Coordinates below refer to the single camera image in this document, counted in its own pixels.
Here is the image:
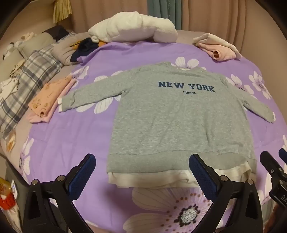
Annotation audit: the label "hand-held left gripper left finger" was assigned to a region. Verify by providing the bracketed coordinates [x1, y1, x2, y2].
[23, 153, 97, 233]

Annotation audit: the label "white fluffy blanket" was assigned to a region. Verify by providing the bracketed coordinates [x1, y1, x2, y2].
[88, 12, 178, 43]

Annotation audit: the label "beige curtain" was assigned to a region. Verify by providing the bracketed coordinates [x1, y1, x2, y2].
[72, 0, 287, 59]

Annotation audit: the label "red packet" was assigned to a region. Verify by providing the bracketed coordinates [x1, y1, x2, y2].
[0, 194, 16, 210]

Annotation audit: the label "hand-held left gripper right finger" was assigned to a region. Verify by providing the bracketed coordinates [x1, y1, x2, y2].
[189, 153, 263, 233]

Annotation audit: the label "folded light pink garment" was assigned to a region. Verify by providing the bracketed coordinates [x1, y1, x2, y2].
[27, 78, 79, 123]

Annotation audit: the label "folded peach printed garment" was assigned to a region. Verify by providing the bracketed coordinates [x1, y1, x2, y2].
[28, 75, 73, 118]

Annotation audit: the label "purple floral blanket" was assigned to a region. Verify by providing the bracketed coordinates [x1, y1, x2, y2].
[20, 41, 287, 233]

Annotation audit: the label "dark navy clothes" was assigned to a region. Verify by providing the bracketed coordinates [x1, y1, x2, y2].
[70, 38, 101, 63]

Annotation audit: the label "folded pink fleece clothes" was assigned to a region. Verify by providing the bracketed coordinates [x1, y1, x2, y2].
[193, 33, 243, 61]

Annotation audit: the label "grey plaid blanket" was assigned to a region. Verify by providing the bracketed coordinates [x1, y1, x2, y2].
[0, 44, 65, 137]

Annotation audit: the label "teal curtain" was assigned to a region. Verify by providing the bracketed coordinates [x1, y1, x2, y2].
[147, 0, 187, 29]

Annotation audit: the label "grey sweatshirt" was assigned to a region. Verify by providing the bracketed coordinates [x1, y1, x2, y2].
[58, 61, 276, 189]

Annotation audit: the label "grey pillow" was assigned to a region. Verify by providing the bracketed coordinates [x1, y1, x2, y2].
[51, 32, 90, 66]

